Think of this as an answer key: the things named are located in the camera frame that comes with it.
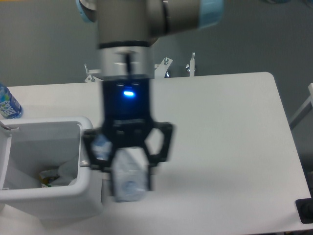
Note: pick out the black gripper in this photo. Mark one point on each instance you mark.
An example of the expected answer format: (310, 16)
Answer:
(127, 123)

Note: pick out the clear plastic bottle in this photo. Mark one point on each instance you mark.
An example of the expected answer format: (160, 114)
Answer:
(129, 179)

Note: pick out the white plastic wrapper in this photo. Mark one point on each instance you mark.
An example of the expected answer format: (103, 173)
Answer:
(67, 172)

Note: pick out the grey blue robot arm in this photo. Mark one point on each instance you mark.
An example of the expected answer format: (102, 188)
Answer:
(126, 31)

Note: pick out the trash inside the can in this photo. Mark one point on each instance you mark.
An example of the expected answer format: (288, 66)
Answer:
(47, 177)

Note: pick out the white plastic trash can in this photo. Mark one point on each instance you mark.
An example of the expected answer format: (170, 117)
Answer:
(29, 146)

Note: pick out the blue labelled water bottle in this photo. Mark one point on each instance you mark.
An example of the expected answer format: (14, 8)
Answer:
(9, 107)

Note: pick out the black clamp at table edge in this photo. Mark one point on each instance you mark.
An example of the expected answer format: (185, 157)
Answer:
(305, 210)

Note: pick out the white pedestal base frame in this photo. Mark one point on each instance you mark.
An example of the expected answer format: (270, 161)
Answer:
(161, 70)

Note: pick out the white frame at right edge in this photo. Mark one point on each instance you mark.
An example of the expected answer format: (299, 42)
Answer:
(303, 110)

